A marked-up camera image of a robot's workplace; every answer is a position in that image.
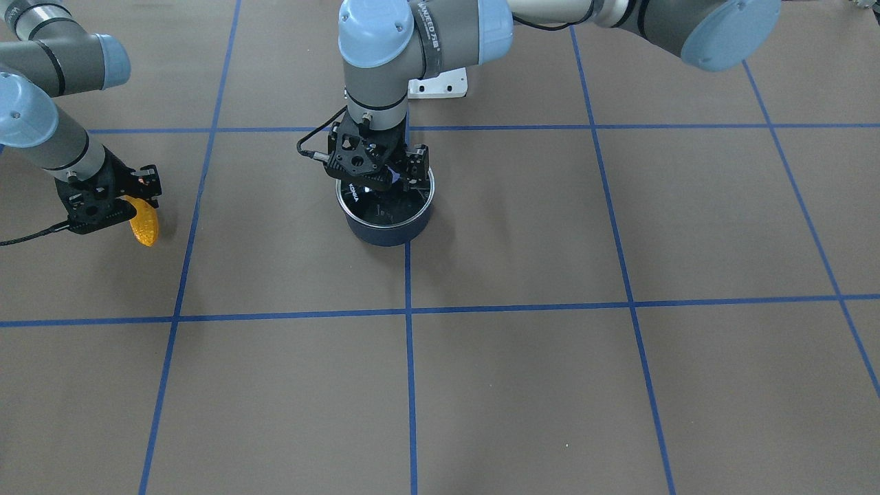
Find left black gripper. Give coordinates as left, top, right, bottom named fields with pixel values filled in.
left=354, top=123, right=431, bottom=192

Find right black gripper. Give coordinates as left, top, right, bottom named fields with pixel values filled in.
left=54, top=159, right=162, bottom=212

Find yellow toy corn cob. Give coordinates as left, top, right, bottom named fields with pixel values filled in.
left=124, top=195, right=160, bottom=247

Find glass lid purple knob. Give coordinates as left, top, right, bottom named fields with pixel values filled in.
left=335, top=167, right=436, bottom=231

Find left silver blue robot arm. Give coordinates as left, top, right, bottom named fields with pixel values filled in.
left=324, top=1, right=782, bottom=191

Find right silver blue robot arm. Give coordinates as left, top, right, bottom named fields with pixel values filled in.
left=2, top=1, right=162, bottom=217

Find dark blue saucepan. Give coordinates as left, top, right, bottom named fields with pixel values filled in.
left=334, top=167, right=436, bottom=247

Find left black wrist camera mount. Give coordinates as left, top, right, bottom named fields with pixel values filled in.
left=324, top=115, right=381, bottom=183

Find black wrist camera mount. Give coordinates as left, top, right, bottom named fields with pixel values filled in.
left=62, top=193, right=136, bottom=235
left=324, top=115, right=381, bottom=183

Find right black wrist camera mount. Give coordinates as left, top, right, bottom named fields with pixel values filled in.
left=62, top=193, right=136, bottom=235

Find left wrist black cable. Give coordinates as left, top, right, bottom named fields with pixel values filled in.
left=296, top=104, right=349, bottom=163

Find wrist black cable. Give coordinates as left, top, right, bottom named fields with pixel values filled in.
left=0, top=221, right=72, bottom=247
left=296, top=104, right=349, bottom=163

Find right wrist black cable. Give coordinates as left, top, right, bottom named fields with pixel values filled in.
left=0, top=221, right=72, bottom=247

